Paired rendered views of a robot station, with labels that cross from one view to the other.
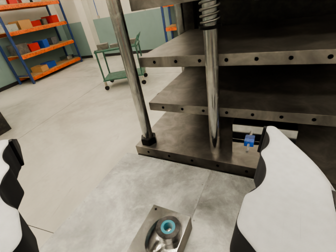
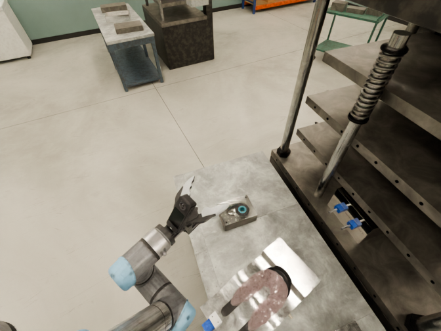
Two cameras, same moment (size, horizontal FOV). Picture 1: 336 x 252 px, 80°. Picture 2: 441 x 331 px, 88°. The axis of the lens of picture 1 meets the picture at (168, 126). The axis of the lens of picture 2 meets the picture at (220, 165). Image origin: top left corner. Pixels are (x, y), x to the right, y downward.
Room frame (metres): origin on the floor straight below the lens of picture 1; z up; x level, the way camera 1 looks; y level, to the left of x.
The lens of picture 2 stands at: (-0.20, -0.28, 2.05)
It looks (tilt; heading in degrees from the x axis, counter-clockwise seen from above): 49 degrees down; 40
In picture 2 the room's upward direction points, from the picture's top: 2 degrees counter-clockwise
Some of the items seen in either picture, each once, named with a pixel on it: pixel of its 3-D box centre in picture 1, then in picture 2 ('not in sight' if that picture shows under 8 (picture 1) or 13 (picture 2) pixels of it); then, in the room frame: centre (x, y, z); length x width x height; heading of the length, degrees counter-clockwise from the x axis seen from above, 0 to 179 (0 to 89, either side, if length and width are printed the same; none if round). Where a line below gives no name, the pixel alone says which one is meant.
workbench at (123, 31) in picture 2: not in sight; (125, 41); (2.18, 3.89, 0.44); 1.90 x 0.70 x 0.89; 66
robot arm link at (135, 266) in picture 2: not in sight; (134, 264); (-0.20, 0.03, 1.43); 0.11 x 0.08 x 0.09; 178
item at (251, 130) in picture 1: (265, 116); (382, 202); (0.94, -0.55, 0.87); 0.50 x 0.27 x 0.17; 149
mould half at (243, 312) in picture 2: not in sight; (260, 295); (0.09, -0.25, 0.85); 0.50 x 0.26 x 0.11; 166
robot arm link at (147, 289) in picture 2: not in sight; (148, 279); (-0.19, 0.01, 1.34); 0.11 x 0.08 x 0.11; 88
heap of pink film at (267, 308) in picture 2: not in sight; (262, 294); (0.09, -0.26, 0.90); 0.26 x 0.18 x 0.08; 166
